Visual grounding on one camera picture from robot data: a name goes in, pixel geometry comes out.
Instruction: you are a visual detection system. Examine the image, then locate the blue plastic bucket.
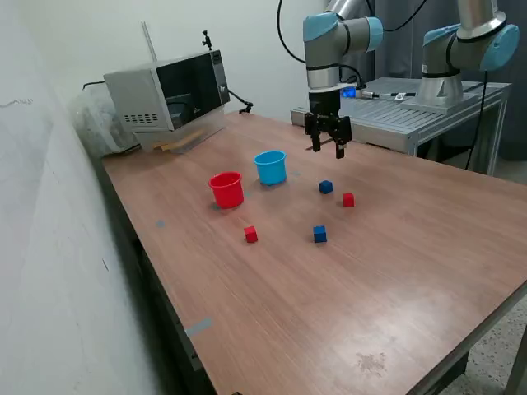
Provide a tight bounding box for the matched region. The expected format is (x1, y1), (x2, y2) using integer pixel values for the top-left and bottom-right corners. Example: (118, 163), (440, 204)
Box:
(253, 150), (288, 186)

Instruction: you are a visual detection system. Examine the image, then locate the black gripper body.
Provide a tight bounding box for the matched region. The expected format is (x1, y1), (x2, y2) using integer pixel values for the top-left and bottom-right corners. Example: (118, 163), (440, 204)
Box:
(308, 89), (342, 128)

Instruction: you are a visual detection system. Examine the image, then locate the silver microwave oven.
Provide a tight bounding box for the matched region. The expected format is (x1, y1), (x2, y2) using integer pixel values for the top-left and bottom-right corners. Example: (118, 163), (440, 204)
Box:
(102, 49), (231, 133)

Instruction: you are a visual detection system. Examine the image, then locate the red plastic bucket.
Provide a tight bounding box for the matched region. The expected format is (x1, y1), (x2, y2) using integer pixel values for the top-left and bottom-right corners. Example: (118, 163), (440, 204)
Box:
(208, 171), (245, 210)

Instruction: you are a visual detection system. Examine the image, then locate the dark grey curtain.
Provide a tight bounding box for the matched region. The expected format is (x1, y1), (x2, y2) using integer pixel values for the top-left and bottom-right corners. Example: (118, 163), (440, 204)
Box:
(327, 0), (527, 174)

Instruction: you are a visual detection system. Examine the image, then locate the light wooden stick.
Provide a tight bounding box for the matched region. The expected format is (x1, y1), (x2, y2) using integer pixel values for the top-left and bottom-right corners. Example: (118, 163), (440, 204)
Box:
(151, 129), (207, 152)

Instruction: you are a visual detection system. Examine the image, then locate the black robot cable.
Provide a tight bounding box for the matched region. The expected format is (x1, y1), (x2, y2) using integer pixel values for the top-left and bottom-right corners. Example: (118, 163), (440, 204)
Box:
(277, 0), (493, 170)

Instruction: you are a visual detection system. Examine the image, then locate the cable with silver connector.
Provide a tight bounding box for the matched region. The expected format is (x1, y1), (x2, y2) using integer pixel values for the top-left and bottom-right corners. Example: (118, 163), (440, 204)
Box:
(357, 88), (417, 102)

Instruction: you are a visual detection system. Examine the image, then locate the aluminium robot base platform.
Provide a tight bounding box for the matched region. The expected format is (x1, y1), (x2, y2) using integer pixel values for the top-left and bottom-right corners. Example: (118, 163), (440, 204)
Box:
(290, 77), (512, 177)

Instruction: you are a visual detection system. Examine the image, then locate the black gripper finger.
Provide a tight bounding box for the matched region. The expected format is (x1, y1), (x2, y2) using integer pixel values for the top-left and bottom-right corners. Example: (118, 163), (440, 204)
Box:
(331, 116), (354, 160)
(303, 113), (323, 153)

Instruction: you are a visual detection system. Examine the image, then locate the clear plastic bag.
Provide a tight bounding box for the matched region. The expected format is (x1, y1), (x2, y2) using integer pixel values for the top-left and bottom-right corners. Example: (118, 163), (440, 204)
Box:
(68, 88), (141, 160)

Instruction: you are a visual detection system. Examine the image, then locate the thin white rod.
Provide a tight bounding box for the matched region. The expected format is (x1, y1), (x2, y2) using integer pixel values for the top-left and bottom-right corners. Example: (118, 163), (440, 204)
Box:
(140, 21), (159, 67)

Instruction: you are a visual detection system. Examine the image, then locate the long blue tape strip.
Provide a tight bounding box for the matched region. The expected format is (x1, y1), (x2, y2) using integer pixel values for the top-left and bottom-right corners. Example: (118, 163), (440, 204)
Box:
(184, 316), (214, 338)

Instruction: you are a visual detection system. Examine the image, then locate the black tape strip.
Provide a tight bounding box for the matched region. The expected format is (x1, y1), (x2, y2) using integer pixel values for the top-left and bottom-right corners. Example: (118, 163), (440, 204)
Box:
(304, 137), (339, 151)

